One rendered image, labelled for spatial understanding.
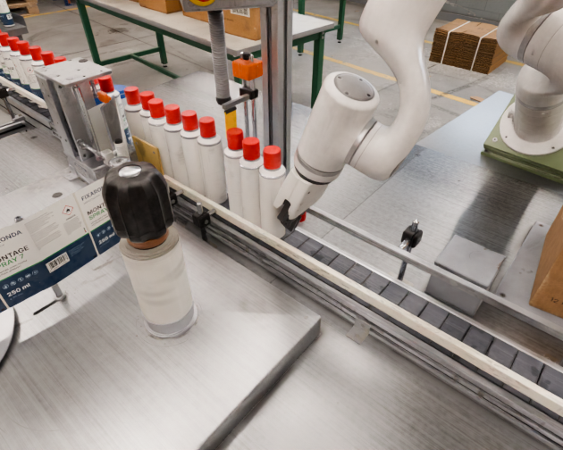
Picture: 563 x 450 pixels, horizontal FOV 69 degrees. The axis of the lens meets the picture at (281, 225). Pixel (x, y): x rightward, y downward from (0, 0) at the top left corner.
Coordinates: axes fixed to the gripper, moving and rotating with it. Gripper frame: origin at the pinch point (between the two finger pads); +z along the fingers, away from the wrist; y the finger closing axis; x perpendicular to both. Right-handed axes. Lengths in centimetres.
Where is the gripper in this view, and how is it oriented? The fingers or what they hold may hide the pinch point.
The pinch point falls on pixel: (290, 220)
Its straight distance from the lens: 81.1
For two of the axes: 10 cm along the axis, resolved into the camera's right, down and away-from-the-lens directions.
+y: -6.4, 4.9, -5.8
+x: 7.2, 6.5, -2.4
